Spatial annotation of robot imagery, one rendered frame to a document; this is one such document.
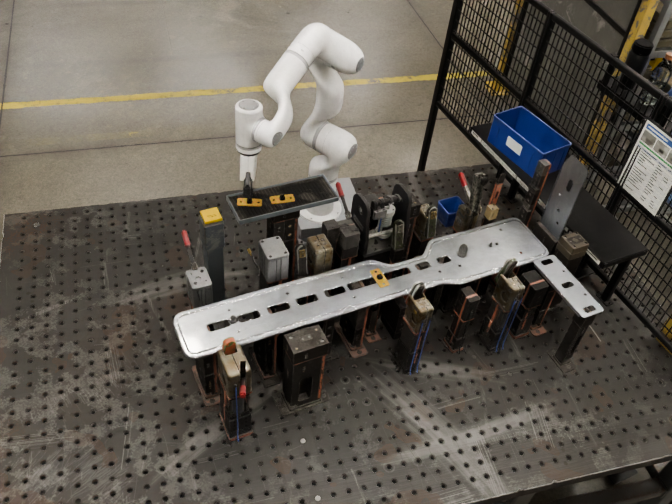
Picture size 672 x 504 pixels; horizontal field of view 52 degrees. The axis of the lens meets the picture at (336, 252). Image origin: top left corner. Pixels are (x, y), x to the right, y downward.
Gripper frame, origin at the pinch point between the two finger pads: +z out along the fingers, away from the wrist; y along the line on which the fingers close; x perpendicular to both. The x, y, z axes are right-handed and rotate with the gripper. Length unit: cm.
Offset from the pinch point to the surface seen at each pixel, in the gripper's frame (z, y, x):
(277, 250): 12.8, 17.5, 10.4
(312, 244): 15.9, 10.7, 22.2
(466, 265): 24, 10, 78
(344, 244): 19.9, 6.0, 33.8
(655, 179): -4, -10, 144
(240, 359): 18, 58, 1
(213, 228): 11.0, 10.1, -11.3
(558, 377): 54, 36, 115
